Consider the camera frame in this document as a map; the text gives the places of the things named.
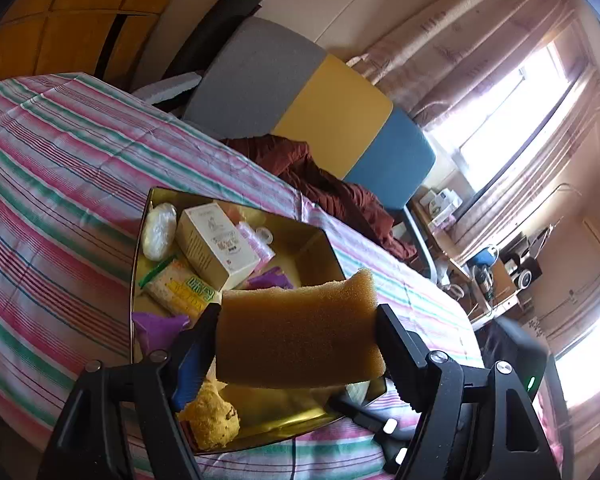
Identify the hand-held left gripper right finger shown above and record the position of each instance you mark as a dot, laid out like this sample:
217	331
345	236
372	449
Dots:
392	345

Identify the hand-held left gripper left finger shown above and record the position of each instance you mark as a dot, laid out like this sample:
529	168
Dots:
192	365

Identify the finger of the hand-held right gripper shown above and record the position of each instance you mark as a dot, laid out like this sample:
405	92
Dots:
360	415

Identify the yellow fluffy sponge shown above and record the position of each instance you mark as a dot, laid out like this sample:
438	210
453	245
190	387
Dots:
210	420

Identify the large clear snack packet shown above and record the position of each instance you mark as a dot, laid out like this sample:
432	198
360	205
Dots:
175	287

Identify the gold metal tray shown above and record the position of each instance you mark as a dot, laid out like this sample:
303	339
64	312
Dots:
280	410

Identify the brown sponge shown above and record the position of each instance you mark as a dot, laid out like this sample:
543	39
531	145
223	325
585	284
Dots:
300	335

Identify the purple snack packet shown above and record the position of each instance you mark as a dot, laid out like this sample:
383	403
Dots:
270	279

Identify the green and white carton box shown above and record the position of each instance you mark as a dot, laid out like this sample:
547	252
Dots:
212	250

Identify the white bundle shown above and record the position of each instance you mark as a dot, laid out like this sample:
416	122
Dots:
157	230

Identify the wooden desk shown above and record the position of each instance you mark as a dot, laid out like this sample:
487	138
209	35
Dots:
445	245

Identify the blue folding chair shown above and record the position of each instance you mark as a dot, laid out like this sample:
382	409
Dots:
482	257

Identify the pink box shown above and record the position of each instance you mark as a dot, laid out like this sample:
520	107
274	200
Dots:
442	221

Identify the white printed box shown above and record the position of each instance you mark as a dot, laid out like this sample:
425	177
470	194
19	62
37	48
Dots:
445	202

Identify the maroon cloth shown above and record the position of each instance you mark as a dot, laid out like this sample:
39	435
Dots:
330	195

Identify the beige patterned curtain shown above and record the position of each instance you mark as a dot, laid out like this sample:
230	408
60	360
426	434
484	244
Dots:
455	50
530	175

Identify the striped bed sheet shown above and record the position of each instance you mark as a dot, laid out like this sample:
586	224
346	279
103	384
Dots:
55	185

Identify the window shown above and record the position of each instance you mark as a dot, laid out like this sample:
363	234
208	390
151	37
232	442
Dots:
495	125

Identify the grey yellow blue chair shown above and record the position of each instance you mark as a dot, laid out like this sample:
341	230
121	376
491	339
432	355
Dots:
330	105

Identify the yellow wooden wardrobe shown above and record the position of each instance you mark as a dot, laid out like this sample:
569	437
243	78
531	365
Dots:
70	35

